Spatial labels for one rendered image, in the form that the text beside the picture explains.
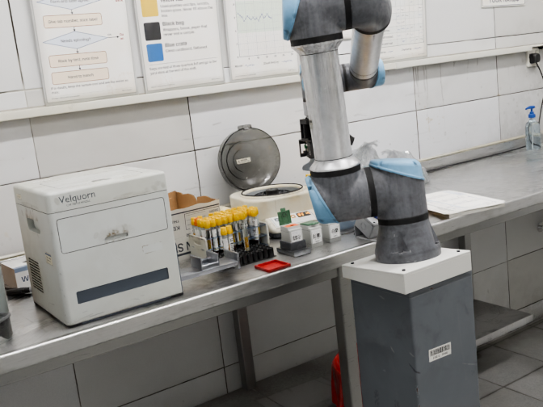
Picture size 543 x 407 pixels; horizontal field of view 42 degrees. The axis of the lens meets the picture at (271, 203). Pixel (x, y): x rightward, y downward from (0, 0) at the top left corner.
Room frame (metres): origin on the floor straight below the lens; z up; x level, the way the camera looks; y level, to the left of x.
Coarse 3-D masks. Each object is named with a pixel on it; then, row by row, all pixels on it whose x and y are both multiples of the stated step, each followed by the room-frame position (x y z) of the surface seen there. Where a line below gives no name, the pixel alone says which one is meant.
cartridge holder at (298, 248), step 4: (304, 240) 1.87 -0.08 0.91; (280, 244) 1.89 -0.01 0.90; (284, 244) 1.87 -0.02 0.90; (288, 244) 1.85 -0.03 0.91; (292, 244) 1.85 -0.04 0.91; (296, 244) 1.85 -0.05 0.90; (300, 244) 1.86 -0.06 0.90; (304, 244) 1.87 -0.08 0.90; (276, 248) 1.90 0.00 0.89; (280, 248) 1.89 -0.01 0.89; (284, 248) 1.87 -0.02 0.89; (288, 248) 1.85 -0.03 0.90; (292, 248) 1.85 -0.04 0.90; (296, 248) 1.85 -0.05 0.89; (300, 248) 1.86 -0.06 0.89; (304, 248) 1.86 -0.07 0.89; (308, 248) 1.86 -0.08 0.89; (280, 252) 1.89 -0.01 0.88; (284, 252) 1.87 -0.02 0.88; (288, 252) 1.85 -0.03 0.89; (292, 252) 1.84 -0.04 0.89; (296, 252) 1.83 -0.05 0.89; (300, 252) 1.84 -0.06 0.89; (304, 252) 1.84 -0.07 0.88; (308, 252) 1.85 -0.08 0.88; (296, 256) 1.83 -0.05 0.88
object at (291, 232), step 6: (282, 228) 1.88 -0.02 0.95; (288, 228) 1.86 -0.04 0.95; (294, 228) 1.87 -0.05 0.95; (300, 228) 1.87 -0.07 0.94; (282, 234) 1.88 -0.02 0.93; (288, 234) 1.86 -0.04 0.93; (294, 234) 1.86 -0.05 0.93; (300, 234) 1.87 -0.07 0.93; (282, 240) 1.89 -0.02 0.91; (288, 240) 1.86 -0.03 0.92; (294, 240) 1.86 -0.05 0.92; (300, 240) 1.87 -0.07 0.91
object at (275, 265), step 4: (272, 260) 1.80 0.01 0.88; (276, 260) 1.80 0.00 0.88; (260, 264) 1.78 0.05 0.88; (264, 264) 1.78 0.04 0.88; (268, 264) 1.78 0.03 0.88; (272, 264) 1.78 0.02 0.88; (276, 264) 1.78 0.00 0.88; (280, 264) 1.77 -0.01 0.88; (284, 264) 1.77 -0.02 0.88; (288, 264) 1.75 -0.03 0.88; (256, 268) 1.76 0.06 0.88; (260, 268) 1.75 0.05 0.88; (264, 268) 1.73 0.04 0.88; (268, 268) 1.75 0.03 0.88; (272, 268) 1.72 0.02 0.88; (276, 268) 1.73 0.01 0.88; (280, 268) 1.73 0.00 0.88; (268, 272) 1.71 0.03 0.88
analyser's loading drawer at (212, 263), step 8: (192, 256) 1.70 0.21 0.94; (208, 256) 1.73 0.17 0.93; (216, 256) 1.69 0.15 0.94; (232, 256) 1.73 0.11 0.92; (192, 264) 1.70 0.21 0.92; (200, 264) 1.67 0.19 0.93; (208, 264) 1.67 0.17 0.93; (216, 264) 1.69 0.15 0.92; (224, 264) 1.70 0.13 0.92; (232, 264) 1.70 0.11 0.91; (184, 272) 1.66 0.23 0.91; (192, 272) 1.66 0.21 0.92; (200, 272) 1.66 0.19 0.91; (208, 272) 1.67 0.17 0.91
